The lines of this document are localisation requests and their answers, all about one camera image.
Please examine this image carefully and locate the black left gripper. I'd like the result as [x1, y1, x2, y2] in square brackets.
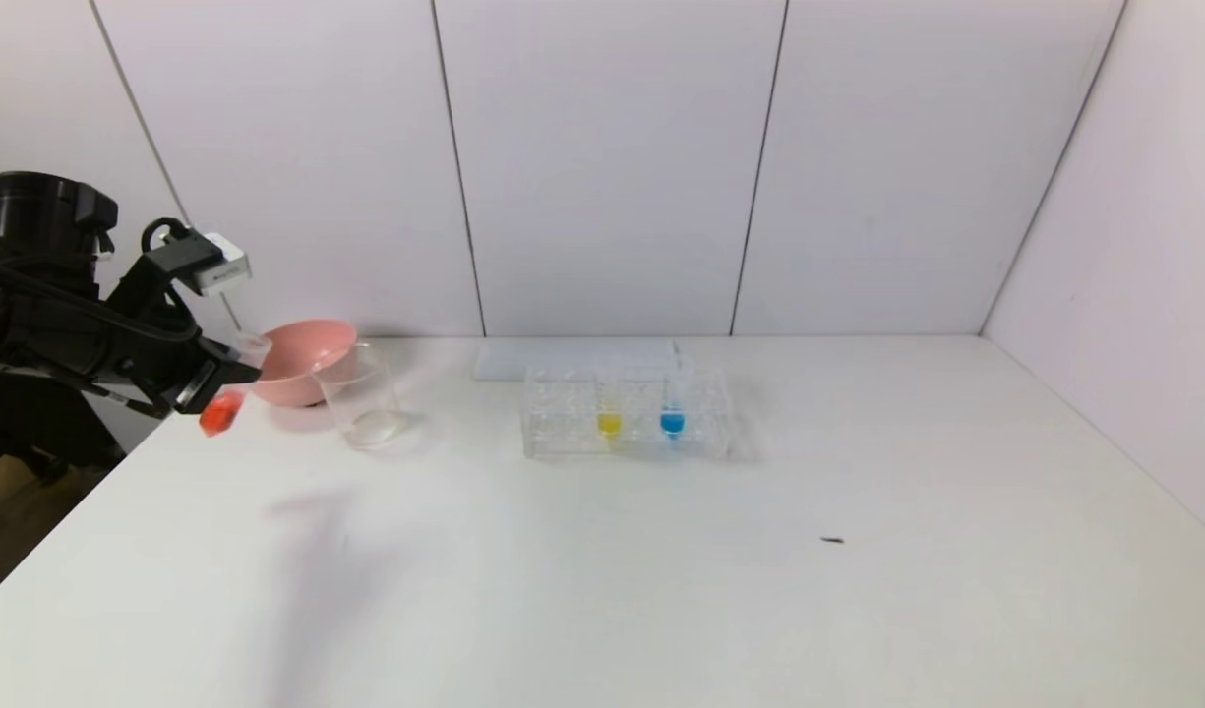
[112, 333, 263, 420]

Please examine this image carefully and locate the test tube with red pigment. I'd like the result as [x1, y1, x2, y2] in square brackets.
[199, 331, 272, 438]

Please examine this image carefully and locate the clear glass beaker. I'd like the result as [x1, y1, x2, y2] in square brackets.
[313, 344, 408, 450]

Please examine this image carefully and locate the clear acrylic test tube rack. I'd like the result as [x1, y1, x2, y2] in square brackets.
[521, 362, 736, 461]

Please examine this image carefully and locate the test tube with yellow pigment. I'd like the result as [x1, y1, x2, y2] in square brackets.
[595, 369, 625, 441]

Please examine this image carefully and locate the test tube with blue pigment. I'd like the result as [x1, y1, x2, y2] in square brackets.
[658, 344, 689, 439]

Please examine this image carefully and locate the pink plastic bowl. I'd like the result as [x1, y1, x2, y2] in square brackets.
[248, 318, 360, 409]

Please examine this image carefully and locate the white paper sheet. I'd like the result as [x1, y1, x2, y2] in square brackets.
[473, 340, 680, 383]

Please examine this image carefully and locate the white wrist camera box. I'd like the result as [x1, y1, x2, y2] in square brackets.
[191, 233, 253, 297]

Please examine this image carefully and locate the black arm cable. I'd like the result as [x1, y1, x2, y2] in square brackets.
[0, 218, 202, 347]

